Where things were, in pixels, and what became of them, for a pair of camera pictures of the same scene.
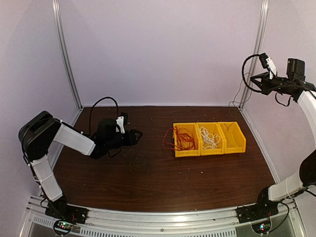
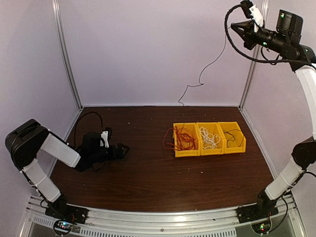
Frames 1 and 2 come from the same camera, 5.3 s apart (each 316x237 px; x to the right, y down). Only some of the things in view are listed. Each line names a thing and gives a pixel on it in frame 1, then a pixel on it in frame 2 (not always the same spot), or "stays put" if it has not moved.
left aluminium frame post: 56,10 stays put
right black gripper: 264,85 to 249,42
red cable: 183,139 stays put
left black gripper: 131,139 to 120,155
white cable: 209,140 stays put
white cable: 209,138 stays put
